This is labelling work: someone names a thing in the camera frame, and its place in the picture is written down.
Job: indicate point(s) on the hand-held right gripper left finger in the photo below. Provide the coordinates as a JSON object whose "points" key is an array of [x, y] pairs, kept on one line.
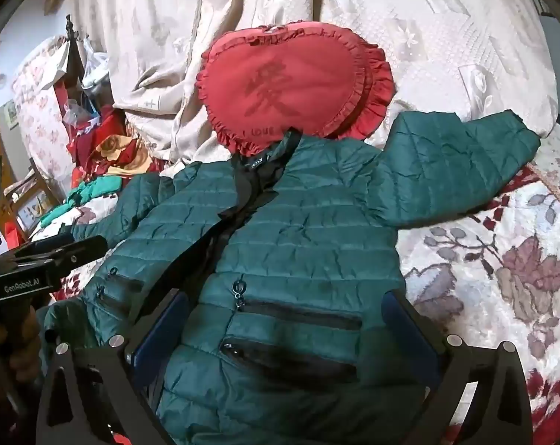
{"points": [[161, 333]]}

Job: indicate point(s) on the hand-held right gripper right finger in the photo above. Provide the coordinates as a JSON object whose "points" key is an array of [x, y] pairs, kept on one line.
{"points": [[409, 333]]}

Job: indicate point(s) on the person's left hand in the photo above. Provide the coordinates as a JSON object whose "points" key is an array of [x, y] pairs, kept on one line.
{"points": [[15, 347]]}

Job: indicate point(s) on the small wall picture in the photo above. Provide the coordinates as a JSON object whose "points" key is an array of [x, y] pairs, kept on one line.
{"points": [[11, 115]]}

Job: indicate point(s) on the red and yellow floral cloth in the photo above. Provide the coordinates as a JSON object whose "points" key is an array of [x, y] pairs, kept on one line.
{"points": [[113, 148]]}

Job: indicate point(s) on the wooden chair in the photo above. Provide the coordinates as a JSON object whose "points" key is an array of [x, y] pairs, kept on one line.
{"points": [[27, 204]]}

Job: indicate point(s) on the beige embossed quilt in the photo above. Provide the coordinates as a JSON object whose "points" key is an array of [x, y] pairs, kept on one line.
{"points": [[400, 32]]}

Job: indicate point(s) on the clear plastic bag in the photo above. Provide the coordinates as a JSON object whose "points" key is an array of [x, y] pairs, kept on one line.
{"points": [[94, 62]]}

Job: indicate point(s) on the green puffer jacket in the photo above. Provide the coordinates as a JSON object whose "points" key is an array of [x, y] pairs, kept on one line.
{"points": [[307, 250]]}

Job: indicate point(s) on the bright green cloth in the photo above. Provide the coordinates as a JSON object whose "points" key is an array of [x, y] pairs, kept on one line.
{"points": [[94, 190]]}

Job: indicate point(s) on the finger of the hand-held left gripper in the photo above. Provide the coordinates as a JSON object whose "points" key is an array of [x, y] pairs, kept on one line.
{"points": [[82, 254], [43, 244]]}

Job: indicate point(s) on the red and white floral blanket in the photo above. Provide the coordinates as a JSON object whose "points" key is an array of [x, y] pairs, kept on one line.
{"points": [[493, 222]]}

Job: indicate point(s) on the red heart-shaped frilled pillow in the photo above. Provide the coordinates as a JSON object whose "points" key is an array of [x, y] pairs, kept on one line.
{"points": [[289, 83]]}

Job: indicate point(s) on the pink floral fabric cover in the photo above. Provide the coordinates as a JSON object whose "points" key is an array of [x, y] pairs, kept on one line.
{"points": [[38, 116]]}

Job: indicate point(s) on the black ornate post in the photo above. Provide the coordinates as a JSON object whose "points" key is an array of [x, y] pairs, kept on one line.
{"points": [[73, 55]]}

